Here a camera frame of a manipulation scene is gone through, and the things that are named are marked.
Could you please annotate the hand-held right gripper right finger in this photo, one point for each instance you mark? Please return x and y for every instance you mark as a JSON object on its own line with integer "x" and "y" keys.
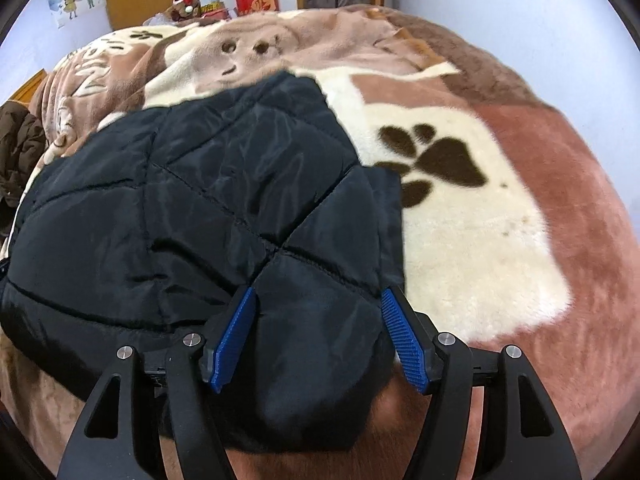
{"x": 405, "y": 340}

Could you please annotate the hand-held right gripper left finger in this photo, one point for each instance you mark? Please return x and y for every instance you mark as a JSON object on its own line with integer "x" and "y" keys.
{"x": 234, "y": 340}

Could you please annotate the black puffer jacket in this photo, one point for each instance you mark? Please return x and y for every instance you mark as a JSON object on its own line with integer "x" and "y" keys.
{"x": 175, "y": 210}

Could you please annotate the brown and cream printed blanket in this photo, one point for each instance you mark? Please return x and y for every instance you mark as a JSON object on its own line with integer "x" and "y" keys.
{"x": 475, "y": 260}

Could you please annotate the brown puffer jacket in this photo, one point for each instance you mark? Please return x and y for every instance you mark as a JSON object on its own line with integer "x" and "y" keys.
{"x": 20, "y": 150}

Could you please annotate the red gift box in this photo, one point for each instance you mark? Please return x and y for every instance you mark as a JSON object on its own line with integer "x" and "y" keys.
{"x": 257, "y": 1}

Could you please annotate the red santa hat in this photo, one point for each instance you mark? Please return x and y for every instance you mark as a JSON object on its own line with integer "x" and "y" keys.
{"x": 184, "y": 0}

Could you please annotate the wooden bed frame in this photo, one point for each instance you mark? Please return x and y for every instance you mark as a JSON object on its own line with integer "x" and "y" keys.
{"x": 31, "y": 87}

